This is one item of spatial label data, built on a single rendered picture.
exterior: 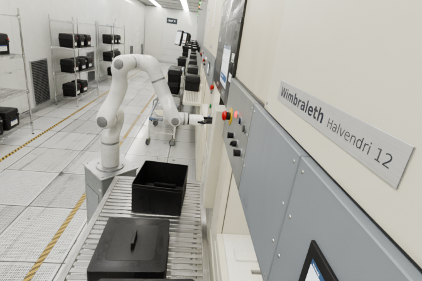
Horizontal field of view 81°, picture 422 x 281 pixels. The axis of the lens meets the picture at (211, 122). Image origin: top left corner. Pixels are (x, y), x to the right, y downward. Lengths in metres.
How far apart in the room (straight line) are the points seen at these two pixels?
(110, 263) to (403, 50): 1.08
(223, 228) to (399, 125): 1.04
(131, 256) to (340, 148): 0.96
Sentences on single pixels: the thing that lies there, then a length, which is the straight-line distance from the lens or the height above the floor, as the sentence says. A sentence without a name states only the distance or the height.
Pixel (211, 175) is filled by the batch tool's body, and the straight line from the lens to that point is 1.25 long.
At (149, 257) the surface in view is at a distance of 1.14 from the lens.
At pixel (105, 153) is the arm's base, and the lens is 1.84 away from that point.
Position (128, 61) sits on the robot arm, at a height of 1.52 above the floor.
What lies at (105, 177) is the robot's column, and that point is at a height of 0.76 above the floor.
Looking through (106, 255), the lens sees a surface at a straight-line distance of 1.16.
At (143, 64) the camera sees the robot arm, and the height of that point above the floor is 1.51.
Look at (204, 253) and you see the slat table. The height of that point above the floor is 0.76.
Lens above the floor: 1.71
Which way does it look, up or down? 19 degrees down
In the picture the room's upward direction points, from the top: 7 degrees clockwise
